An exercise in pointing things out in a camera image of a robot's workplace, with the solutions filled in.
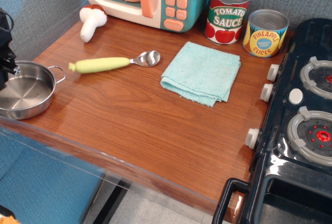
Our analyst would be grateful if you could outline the spoon with yellow-green handle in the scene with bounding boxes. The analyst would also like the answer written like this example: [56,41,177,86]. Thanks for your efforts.
[68,51,161,74]

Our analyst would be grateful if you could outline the tomato sauce can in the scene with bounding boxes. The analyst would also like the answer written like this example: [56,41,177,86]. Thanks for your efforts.
[205,0,250,45]

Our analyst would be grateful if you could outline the pineapple slices can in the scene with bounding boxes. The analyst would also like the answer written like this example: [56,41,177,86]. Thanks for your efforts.
[243,9,289,58]

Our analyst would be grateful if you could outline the black toy stove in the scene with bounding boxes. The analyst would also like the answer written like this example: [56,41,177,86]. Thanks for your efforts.
[213,18,331,223]

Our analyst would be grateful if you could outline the steel pot with handles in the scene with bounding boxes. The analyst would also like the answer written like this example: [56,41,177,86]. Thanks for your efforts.
[1,61,66,120]

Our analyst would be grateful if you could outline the orange fuzzy object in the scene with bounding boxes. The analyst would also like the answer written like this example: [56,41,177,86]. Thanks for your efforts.
[0,216,20,224]

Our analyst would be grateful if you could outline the light blue folded cloth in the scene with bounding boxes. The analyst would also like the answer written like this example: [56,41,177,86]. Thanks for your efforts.
[160,42,241,107]

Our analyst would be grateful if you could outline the white toy mushroom brown cap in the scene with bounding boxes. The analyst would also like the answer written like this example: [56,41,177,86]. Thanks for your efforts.
[79,4,107,43]

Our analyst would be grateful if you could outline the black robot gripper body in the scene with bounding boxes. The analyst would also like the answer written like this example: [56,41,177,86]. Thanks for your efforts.
[1,8,20,89]

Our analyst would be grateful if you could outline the clear acrylic table guard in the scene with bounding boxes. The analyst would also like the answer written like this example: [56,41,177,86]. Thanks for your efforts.
[1,118,212,223]

